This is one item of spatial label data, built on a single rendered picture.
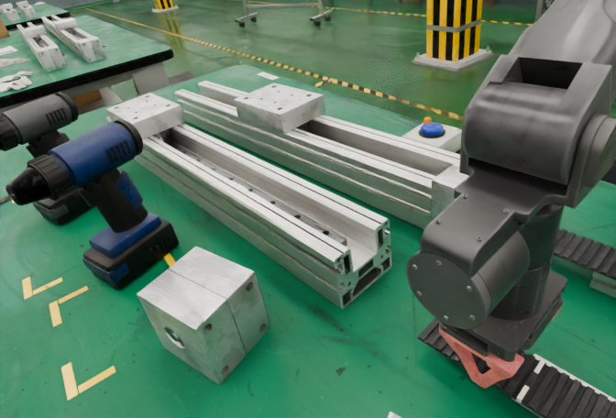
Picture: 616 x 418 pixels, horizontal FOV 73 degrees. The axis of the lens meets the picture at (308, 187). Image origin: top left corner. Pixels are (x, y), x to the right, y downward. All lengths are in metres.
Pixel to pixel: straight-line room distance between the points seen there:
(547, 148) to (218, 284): 0.34
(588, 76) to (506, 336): 0.20
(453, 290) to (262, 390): 0.28
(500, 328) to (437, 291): 0.10
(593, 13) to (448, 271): 0.19
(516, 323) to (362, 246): 0.24
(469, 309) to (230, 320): 0.28
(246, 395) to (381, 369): 0.15
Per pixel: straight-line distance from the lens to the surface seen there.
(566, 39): 0.33
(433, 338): 0.48
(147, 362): 0.57
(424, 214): 0.63
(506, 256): 0.29
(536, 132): 0.28
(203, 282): 0.49
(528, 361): 0.48
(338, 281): 0.51
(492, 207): 0.29
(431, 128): 0.78
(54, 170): 0.60
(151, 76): 2.30
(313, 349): 0.51
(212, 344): 0.47
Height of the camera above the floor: 1.19
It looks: 32 degrees down
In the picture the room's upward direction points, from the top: 10 degrees counter-clockwise
